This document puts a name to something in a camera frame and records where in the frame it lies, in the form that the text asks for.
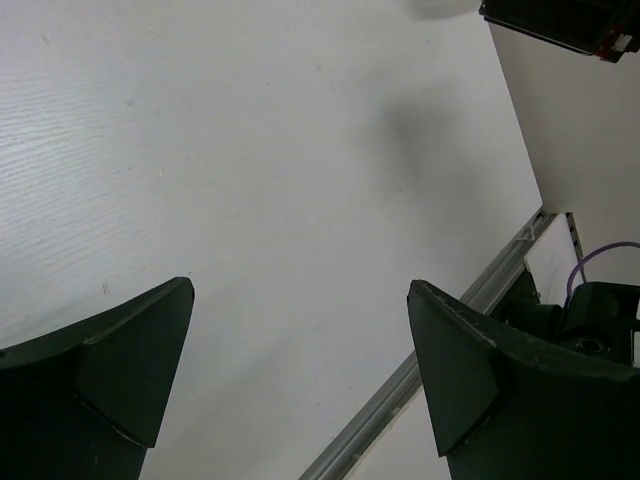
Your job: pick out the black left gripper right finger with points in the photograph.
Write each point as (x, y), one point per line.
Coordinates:
(504, 404)

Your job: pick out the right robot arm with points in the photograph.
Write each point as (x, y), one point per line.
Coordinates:
(606, 29)

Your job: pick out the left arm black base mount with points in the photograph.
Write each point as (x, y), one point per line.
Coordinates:
(600, 320)

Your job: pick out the aluminium table edge rail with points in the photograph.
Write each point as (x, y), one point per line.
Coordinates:
(548, 247)

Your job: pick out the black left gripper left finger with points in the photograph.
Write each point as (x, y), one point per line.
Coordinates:
(87, 401)

